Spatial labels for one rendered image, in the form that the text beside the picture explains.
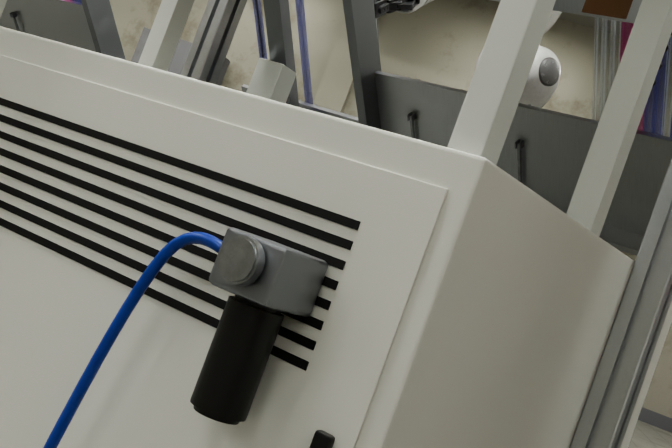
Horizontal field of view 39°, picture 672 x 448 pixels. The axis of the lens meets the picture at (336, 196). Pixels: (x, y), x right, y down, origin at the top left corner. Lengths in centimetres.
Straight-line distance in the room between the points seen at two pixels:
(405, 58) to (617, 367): 852
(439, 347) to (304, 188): 16
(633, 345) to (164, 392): 50
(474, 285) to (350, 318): 10
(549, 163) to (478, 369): 89
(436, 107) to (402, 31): 788
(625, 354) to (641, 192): 56
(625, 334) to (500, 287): 31
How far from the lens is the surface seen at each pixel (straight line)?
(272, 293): 67
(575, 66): 940
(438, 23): 956
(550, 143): 161
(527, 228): 78
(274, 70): 186
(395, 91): 174
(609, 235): 162
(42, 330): 91
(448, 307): 70
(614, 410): 105
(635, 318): 106
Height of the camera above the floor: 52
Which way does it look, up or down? 3 degrees up
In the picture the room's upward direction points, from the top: 20 degrees clockwise
